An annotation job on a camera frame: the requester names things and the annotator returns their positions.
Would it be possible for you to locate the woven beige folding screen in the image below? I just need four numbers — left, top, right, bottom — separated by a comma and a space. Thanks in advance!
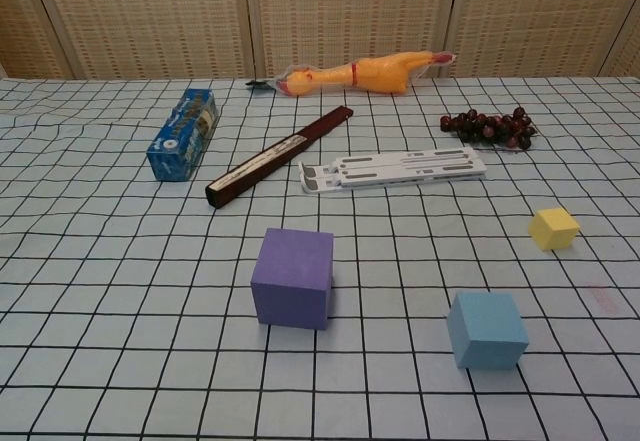
0, 0, 640, 81

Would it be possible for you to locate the small yellow foam cube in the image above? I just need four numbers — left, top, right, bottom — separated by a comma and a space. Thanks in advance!
528, 207, 582, 252

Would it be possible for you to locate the light blue checkered tablecloth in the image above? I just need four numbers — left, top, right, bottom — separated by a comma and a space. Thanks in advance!
0, 76, 640, 441

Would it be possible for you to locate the long blue cardboard box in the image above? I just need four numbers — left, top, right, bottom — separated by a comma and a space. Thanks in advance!
146, 88, 222, 183

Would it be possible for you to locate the dark red long box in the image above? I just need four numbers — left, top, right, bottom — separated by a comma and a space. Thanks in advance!
204, 105, 356, 210

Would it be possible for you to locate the dark red grape bunch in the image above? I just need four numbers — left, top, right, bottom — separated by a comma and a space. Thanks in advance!
439, 106, 540, 152

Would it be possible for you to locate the medium blue foam cube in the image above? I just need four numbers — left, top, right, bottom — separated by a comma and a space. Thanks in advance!
446, 291, 530, 371

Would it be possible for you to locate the white folding laptop stand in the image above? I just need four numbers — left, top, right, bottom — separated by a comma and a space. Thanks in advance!
298, 146, 488, 195

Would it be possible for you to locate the yellow rubber chicken toy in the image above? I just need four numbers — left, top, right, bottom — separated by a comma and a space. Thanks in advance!
276, 50, 458, 98

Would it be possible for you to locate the large purple foam cube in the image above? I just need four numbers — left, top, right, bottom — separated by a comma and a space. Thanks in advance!
250, 227, 335, 332

